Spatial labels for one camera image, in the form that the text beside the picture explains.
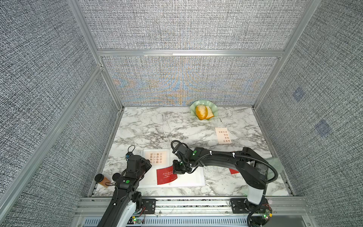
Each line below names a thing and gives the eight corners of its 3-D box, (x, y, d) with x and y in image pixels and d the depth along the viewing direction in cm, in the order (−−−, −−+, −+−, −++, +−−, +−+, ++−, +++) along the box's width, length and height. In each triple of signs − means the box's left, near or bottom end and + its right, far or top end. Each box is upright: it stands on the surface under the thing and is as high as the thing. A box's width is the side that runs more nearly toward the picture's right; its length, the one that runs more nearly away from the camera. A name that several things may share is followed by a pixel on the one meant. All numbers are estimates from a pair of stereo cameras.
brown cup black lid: (101, 187, 82) (92, 181, 74) (103, 179, 84) (95, 173, 76) (109, 187, 82) (101, 181, 74) (111, 179, 84) (104, 173, 76)
